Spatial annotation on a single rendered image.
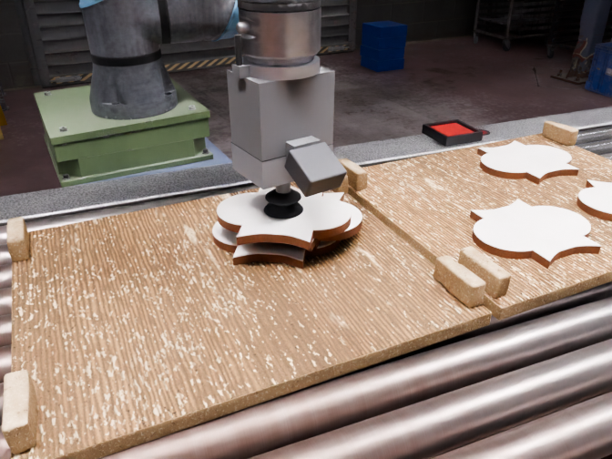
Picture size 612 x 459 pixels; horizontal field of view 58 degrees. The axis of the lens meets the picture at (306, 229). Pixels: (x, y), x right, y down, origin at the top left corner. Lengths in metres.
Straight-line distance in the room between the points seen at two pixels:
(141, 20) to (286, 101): 0.49
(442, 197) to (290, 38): 0.34
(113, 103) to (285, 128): 0.53
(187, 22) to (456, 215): 0.55
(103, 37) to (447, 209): 0.61
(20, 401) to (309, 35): 0.37
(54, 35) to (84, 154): 4.29
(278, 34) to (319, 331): 0.26
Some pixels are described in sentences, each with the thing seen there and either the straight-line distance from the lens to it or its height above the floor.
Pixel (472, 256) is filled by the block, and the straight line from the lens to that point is 0.58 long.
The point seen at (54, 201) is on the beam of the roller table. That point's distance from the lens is 0.84.
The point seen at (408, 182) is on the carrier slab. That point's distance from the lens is 0.79.
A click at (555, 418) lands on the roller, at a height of 0.92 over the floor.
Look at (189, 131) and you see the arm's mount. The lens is 1.01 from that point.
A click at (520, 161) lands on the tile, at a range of 0.87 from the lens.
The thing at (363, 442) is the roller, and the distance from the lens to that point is 0.44.
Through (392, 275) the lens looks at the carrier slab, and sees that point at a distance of 0.58.
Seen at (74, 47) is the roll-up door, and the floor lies 0.30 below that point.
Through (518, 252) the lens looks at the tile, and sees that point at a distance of 0.64.
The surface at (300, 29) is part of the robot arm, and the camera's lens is 0.51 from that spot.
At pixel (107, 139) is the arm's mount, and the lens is 0.98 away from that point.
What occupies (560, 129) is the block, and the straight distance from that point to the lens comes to 1.00.
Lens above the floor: 1.26
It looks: 29 degrees down
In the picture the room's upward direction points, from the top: straight up
